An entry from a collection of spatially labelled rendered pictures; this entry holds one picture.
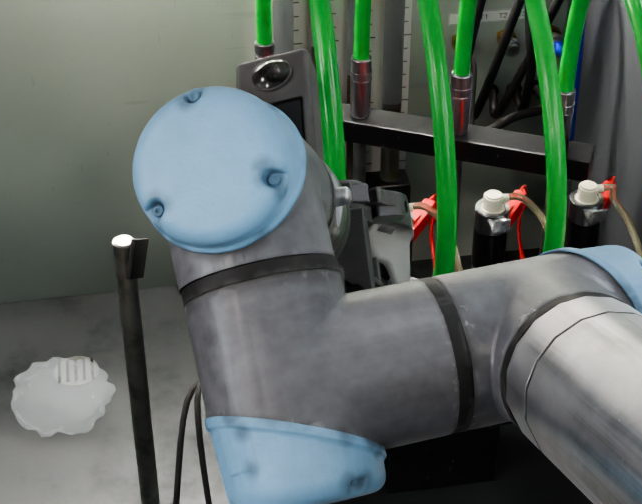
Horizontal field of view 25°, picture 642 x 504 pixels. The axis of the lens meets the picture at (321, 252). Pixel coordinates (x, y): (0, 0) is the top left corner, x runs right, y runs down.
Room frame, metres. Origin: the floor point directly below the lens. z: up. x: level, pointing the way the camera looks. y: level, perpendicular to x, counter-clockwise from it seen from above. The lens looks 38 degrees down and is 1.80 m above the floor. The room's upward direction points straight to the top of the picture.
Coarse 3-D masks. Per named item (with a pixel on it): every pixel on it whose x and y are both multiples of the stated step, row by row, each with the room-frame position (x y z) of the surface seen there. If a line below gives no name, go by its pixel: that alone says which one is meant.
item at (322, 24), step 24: (264, 0) 1.12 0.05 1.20; (312, 0) 0.83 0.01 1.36; (264, 24) 1.13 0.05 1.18; (312, 24) 0.82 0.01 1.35; (264, 48) 1.12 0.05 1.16; (336, 72) 0.79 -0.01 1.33; (336, 96) 0.78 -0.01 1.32; (336, 120) 0.77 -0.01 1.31; (336, 144) 0.77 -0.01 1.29; (336, 168) 0.76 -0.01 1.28
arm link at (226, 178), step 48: (192, 96) 0.56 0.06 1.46; (240, 96) 0.55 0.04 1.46; (144, 144) 0.54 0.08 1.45; (192, 144) 0.53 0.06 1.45; (240, 144) 0.53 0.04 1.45; (288, 144) 0.53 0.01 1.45; (144, 192) 0.52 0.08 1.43; (192, 192) 0.52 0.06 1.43; (240, 192) 0.52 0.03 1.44; (288, 192) 0.52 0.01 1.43; (192, 240) 0.51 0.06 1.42; (240, 240) 0.51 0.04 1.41; (288, 240) 0.52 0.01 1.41
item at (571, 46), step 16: (576, 0) 1.04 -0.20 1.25; (624, 0) 0.94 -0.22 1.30; (640, 0) 0.93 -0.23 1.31; (576, 16) 1.04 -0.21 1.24; (640, 16) 0.92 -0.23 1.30; (576, 32) 1.04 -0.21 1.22; (640, 32) 0.91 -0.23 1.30; (576, 48) 1.04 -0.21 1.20; (640, 48) 0.90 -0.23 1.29; (560, 64) 1.05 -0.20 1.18; (576, 64) 1.05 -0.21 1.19; (640, 64) 0.89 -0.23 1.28; (560, 80) 1.05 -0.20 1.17
